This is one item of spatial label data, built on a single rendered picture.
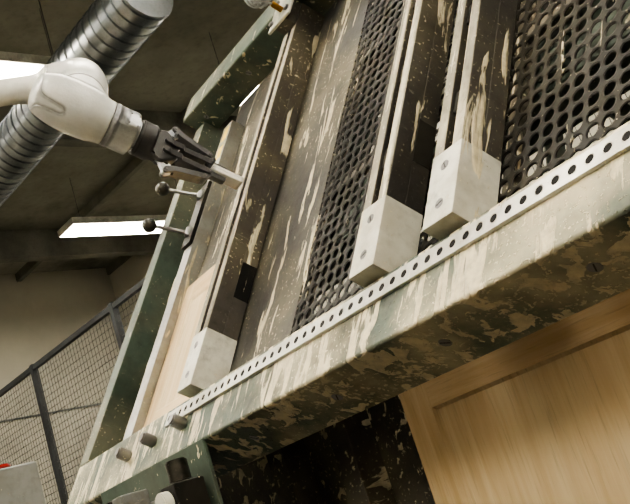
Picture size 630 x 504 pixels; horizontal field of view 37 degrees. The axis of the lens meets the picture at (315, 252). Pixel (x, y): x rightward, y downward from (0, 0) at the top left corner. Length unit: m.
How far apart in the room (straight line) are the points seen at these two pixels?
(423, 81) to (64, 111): 0.69
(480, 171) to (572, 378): 0.32
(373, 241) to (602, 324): 0.33
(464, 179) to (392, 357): 0.26
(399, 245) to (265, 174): 0.76
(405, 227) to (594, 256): 0.41
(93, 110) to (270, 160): 0.45
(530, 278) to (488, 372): 0.40
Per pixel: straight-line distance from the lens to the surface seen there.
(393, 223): 1.36
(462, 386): 1.49
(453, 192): 1.21
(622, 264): 1.04
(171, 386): 2.08
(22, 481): 2.22
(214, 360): 1.82
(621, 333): 1.29
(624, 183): 0.99
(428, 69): 1.58
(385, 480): 1.70
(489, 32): 1.43
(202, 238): 2.37
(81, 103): 1.84
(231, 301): 1.89
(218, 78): 2.73
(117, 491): 2.04
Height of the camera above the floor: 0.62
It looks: 15 degrees up
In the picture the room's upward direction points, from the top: 18 degrees counter-clockwise
